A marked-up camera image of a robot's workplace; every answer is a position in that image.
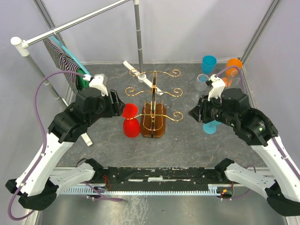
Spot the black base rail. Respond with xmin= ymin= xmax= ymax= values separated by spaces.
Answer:
xmin=88 ymin=167 xmax=232 ymax=193

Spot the white clothes rack stand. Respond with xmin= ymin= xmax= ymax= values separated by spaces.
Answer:
xmin=10 ymin=0 xmax=164 ymax=147

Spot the orange plastic wine glass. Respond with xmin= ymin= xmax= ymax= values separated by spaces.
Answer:
xmin=222 ymin=58 xmax=242 ymax=88

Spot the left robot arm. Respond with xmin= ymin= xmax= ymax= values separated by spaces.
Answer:
xmin=6 ymin=88 xmax=125 ymax=211

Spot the red plastic wine glass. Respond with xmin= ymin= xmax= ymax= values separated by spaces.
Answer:
xmin=122 ymin=103 xmax=140 ymax=138

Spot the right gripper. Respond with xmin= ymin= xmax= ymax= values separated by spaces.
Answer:
xmin=187 ymin=92 xmax=238 ymax=128

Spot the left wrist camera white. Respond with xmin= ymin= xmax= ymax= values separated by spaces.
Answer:
xmin=83 ymin=74 xmax=108 ymax=97

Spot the clear wine glass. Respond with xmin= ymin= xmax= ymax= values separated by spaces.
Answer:
xmin=191 ymin=74 xmax=209 ymax=102
xmin=227 ymin=70 xmax=240 ymax=88

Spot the gold wire glass rack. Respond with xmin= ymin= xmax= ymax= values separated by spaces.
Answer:
xmin=134 ymin=71 xmax=183 ymax=138

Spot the striped cloth on hanger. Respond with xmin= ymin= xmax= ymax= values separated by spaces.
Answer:
xmin=43 ymin=38 xmax=82 ymax=94

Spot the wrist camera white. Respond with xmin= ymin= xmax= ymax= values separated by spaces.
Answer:
xmin=205 ymin=74 xmax=225 ymax=101
xmin=83 ymin=74 xmax=108 ymax=97

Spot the blue wine glass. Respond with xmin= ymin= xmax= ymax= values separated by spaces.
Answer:
xmin=202 ymin=55 xmax=217 ymax=74
xmin=202 ymin=120 xmax=221 ymax=134

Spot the green plastic hanger piece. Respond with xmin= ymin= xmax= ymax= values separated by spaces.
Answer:
xmin=76 ymin=75 xmax=89 ymax=91

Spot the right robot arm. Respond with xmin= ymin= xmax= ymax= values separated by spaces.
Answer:
xmin=188 ymin=88 xmax=300 ymax=217

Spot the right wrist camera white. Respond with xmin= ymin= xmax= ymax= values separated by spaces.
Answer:
xmin=205 ymin=74 xmax=225 ymax=101

